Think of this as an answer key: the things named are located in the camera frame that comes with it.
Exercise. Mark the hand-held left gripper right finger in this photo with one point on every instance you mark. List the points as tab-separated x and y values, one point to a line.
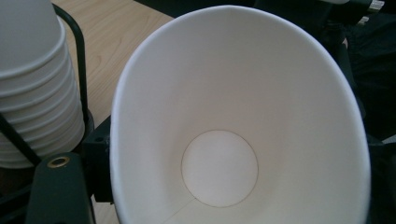
384	186

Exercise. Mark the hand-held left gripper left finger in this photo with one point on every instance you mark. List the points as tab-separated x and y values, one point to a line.
59	193

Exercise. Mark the stack of white paper cups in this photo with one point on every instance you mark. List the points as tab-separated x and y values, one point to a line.
31	77

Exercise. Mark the single white paper cup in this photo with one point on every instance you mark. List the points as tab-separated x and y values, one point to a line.
218	77

